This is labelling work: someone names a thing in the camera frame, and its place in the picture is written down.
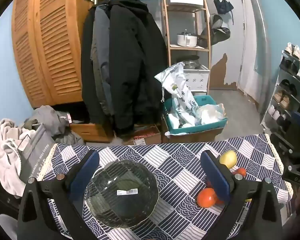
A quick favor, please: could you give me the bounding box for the wooden shelf rack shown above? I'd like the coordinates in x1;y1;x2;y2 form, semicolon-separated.
161;0;212;93

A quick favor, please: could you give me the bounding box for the black hooded coat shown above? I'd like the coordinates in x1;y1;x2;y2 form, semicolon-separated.
81;0;168;136

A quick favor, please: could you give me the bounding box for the grey tote bag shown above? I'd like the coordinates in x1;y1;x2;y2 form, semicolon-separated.
17;123;57;183

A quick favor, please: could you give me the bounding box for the wooden louvered wardrobe door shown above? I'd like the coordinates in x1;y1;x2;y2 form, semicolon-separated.
11;0;53;108

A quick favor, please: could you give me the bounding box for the brown cardboard box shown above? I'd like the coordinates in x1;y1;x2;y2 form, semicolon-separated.
161;115;226;143

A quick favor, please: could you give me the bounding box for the black pan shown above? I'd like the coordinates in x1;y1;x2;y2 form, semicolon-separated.
176;55;201;70

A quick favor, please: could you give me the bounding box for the grey hanging jacket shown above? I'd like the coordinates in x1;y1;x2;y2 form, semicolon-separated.
90;4;115;116

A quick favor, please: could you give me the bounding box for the beige fleece blanket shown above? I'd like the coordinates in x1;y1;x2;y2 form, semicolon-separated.
0;119;37;198

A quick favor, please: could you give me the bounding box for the teal plastic basket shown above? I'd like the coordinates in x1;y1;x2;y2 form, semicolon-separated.
163;95;228;135

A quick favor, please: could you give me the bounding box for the clear plastic bag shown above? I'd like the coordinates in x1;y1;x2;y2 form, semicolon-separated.
195;103;227;125

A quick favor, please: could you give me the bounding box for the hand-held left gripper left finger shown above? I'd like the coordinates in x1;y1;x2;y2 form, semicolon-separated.
17;149;100;240

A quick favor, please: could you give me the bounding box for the metal shoe rack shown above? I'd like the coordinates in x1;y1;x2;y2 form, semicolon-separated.
261;50;300;136

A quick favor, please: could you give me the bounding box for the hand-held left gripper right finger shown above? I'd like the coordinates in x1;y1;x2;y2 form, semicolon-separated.
200;150;283;240

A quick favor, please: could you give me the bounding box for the white printed plastic bag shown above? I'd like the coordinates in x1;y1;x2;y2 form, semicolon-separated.
154;62;201;128

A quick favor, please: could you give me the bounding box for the white cooking pot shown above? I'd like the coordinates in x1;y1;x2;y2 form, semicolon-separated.
177;32;199;47

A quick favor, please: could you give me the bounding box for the wooden drawer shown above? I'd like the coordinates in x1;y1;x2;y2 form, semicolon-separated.
69;122;115;143

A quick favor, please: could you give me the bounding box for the wooden louvered wardrobe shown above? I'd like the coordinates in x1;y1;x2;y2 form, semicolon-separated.
34;0;94;105

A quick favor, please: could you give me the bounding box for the white door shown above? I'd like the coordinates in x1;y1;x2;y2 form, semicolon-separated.
236;0;268;110

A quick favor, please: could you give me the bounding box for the group of shoes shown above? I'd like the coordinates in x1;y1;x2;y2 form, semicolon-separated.
268;42;300;130

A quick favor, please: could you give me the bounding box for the navy white patterned tablecloth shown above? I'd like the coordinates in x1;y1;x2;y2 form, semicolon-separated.
36;134;294;240

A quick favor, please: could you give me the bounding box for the large orange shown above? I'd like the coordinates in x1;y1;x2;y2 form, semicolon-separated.
196;187;217;208

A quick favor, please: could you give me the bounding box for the ribbed glass bowl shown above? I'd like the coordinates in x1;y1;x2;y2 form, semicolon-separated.
84;159;160;229

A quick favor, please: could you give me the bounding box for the green hanging bag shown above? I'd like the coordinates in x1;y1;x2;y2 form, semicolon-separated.
200;14;231;46

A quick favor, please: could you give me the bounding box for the red label cardboard box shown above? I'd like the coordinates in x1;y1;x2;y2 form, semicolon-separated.
133;125;162;146

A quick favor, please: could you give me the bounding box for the white plastic crate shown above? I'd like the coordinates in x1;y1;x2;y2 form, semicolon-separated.
182;65;211;92

